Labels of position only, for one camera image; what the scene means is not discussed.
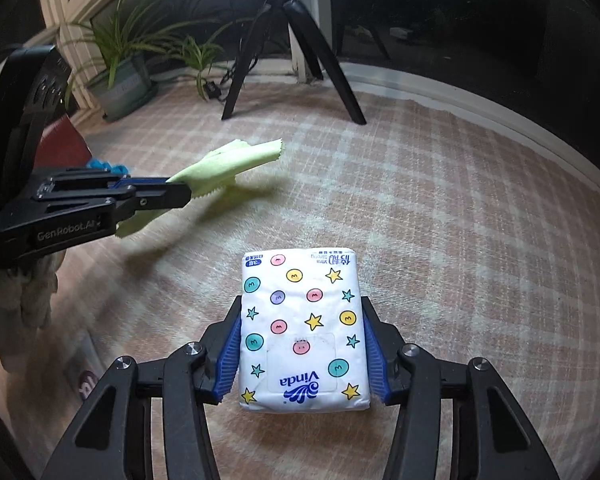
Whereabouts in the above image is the Vinda tissue pack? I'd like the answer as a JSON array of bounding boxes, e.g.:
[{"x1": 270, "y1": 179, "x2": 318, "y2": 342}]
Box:
[{"x1": 238, "y1": 247, "x2": 370, "y2": 413}]

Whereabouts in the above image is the yellow-green microfiber cloth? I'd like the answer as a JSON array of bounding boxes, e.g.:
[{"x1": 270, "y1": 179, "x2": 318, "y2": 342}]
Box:
[{"x1": 114, "y1": 139, "x2": 284, "y2": 238}]

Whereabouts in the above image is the blue soft object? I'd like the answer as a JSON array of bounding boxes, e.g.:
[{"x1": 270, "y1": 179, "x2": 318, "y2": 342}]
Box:
[{"x1": 86, "y1": 158, "x2": 129, "y2": 176}]

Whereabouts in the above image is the dark red box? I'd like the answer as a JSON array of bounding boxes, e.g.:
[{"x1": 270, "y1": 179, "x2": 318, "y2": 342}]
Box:
[{"x1": 34, "y1": 115, "x2": 92, "y2": 169}]

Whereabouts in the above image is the potted spider plant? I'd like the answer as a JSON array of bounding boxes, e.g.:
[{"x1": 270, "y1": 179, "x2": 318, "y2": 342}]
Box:
[{"x1": 61, "y1": 0, "x2": 218, "y2": 122}]

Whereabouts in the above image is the small spider plant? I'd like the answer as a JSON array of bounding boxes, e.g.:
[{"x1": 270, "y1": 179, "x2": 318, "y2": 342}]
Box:
[{"x1": 166, "y1": 18, "x2": 251, "y2": 101}]

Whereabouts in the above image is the black tripod stand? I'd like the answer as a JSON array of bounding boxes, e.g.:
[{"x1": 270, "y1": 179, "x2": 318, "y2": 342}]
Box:
[{"x1": 221, "y1": 0, "x2": 366, "y2": 125}]

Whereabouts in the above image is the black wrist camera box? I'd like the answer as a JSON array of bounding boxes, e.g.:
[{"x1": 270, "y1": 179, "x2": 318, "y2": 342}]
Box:
[{"x1": 0, "y1": 44, "x2": 71, "y2": 210}]

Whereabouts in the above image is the black power cable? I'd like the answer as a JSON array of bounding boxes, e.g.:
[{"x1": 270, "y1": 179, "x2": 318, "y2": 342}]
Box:
[{"x1": 201, "y1": 49, "x2": 261, "y2": 102}]

